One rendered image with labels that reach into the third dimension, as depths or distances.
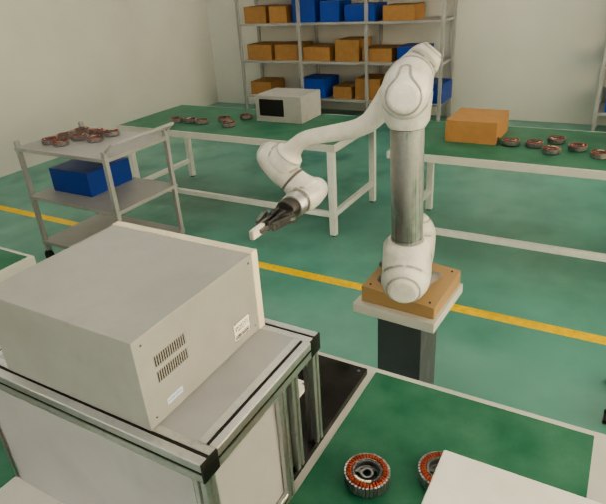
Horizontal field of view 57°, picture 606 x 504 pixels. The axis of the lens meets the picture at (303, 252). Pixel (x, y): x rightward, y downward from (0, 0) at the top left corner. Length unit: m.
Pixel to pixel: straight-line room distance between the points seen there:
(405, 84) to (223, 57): 8.24
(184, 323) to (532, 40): 7.00
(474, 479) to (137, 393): 0.59
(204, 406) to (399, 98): 0.92
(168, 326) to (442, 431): 0.84
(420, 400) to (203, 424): 0.76
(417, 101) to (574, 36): 6.23
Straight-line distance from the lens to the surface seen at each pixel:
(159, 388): 1.10
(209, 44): 9.76
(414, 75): 1.56
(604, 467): 1.63
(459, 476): 0.89
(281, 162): 1.96
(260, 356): 1.25
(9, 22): 7.36
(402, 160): 1.66
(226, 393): 1.17
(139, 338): 1.02
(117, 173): 4.34
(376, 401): 1.67
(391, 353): 2.25
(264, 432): 1.23
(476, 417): 1.66
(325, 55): 8.07
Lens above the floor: 1.87
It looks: 27 degrees down
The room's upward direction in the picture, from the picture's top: 4 degrees counter-clockwise
